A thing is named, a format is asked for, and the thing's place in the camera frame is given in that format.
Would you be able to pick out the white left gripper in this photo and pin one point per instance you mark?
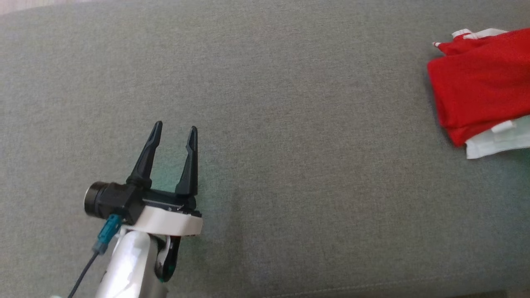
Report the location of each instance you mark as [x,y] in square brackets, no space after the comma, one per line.
[169,219]

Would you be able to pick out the large grey sofa seat cushion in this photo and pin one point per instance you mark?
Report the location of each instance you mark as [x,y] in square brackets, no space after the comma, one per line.
[314,165]

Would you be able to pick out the red and white jersey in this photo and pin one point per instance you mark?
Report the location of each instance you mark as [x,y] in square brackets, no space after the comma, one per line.
[484,87]

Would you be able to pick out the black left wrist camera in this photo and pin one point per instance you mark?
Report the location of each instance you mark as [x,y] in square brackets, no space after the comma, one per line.
[109,200]

